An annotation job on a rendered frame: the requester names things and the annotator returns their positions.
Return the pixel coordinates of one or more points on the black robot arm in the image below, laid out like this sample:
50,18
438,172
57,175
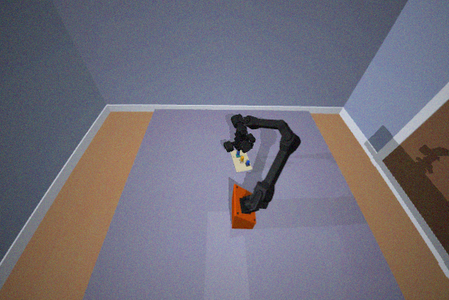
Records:
289,143

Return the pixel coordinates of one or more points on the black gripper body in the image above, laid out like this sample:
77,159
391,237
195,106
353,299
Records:
229,145

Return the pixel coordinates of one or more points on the pale yellow board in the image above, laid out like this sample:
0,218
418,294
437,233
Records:
241,161

